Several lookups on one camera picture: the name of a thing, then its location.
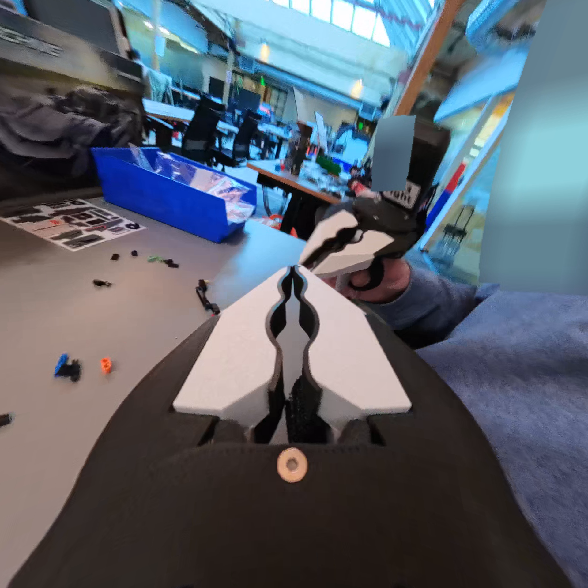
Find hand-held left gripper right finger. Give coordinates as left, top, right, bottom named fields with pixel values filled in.
left=295, top=266, right=413, bottom=444

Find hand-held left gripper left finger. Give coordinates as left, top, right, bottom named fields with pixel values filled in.
left=172, top=266, right=295, bottom=444

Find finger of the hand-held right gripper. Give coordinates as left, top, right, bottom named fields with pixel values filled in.
left=312, top=230, right=397, bottom=279
left=299, top=210, right=368, bottom=267

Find person's right forearm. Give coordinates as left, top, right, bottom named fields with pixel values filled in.
left=381, top=264, right=501, bottom=334

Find person's right hand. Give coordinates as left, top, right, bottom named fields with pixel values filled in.
left=348, top=259, right=413, bottom=305

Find wooden table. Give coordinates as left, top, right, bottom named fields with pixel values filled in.
left=247, top=158, right=354, bottom=235

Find black office chair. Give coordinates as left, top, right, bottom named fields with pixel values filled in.
left=216, top=111, right=263, bottom=168
left=181, top=97, right=226, bottom=164

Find clear plastic bags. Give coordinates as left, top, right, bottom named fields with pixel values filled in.
left=131, top=149, right=255, bottom=223

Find wooden beam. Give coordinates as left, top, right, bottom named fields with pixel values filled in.
left=394, top=0, right=462, bottom=116

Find blue storage bin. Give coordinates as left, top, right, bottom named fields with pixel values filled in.
left=91, top=146, right=258, bottom=244

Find white long desk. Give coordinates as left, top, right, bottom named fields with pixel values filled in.
left=142, top=99, right=295, bottom=143

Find sticker sheet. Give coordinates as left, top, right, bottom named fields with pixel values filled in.
left=0, top=198, right=147, bottom=252

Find dark cloth pile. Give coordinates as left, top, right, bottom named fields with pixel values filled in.
left=0, top=85, right=145, bottom=184

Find black monitor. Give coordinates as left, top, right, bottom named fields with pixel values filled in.
left=22, top=0, right=134, bottom=57

